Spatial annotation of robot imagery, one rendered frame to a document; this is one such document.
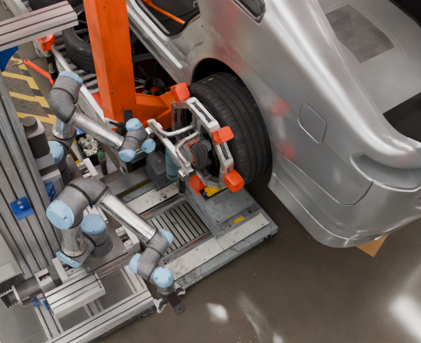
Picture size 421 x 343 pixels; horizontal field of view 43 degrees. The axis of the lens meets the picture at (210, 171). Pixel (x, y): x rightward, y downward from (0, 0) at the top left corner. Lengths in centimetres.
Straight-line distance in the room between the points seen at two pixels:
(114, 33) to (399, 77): 178
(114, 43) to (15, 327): 169
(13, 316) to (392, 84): 265
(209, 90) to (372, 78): 108
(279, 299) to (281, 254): 32
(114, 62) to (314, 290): 191
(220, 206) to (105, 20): 149
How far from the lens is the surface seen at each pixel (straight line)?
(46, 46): 430
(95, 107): 389
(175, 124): 319
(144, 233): 223
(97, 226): 255
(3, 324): 337
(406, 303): 376
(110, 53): 285
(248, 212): 360
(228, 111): 280
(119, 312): 324
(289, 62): 240
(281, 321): 349
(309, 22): 240
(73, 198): 216
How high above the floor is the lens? 324
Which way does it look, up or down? 54 degrees down
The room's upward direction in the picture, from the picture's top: 4 degrees clockwise
